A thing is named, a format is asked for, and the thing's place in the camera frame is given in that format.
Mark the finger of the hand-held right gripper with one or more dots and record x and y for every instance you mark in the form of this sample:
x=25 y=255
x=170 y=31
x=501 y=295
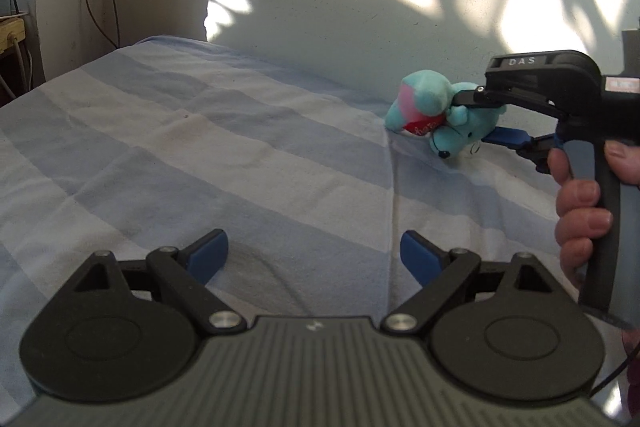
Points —
x=507 y=137
x=475 y=98

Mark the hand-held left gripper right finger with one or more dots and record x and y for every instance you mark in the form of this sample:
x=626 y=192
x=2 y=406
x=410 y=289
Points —
x=420 y=259

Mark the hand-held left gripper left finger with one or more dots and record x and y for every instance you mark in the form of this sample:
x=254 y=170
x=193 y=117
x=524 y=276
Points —
x=207 y=257

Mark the teal plush toy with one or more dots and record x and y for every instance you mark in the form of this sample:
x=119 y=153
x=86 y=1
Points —
x=430 y=99

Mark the person's right hand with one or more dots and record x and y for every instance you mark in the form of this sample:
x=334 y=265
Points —
x=575 y=227

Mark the striped blue bed sheet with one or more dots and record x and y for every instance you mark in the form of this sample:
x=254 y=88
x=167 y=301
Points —
x=200 y=132

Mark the wooden stand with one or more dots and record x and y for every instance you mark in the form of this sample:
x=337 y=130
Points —
x=11 y=36

